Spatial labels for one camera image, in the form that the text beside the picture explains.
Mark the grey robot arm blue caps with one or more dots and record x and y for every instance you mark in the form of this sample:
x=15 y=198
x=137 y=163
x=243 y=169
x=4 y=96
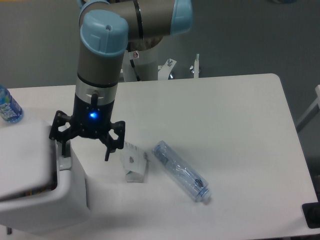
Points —
x=105 y=29

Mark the white push-lid trash can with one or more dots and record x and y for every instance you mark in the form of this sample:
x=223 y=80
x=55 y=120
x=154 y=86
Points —
x=40 y=189

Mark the white furniture leg at right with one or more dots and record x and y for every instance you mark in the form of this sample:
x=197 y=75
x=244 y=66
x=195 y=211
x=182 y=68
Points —
x=310 y=112

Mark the clear empty plastic bottle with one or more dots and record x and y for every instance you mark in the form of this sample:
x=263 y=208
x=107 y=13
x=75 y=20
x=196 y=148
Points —
x=193 y=184

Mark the white metal mounting frame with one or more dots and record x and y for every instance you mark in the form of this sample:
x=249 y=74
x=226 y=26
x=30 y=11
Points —
x=175 y=68

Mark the blue labelled water bottle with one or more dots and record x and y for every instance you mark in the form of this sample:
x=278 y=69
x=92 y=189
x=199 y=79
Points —
x=10 y=111

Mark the black table corner clamp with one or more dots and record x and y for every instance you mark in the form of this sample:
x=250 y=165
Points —
x=311 y=213

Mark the crumpled white paper carton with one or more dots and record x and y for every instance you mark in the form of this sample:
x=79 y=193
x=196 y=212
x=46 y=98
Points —
x=134 y=161

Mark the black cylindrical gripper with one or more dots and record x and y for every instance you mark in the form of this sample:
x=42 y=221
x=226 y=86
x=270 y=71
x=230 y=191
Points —
x=91 y=118

